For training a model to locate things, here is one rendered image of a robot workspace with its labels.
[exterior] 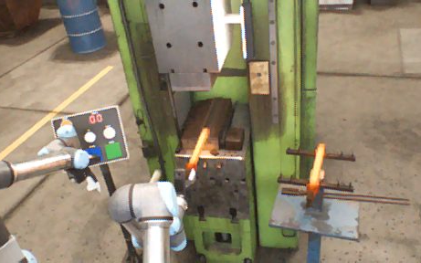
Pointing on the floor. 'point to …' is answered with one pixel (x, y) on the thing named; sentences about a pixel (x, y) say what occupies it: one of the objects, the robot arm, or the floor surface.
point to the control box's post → (110, 196)
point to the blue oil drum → (82, 25)
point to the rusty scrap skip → (5, 16)
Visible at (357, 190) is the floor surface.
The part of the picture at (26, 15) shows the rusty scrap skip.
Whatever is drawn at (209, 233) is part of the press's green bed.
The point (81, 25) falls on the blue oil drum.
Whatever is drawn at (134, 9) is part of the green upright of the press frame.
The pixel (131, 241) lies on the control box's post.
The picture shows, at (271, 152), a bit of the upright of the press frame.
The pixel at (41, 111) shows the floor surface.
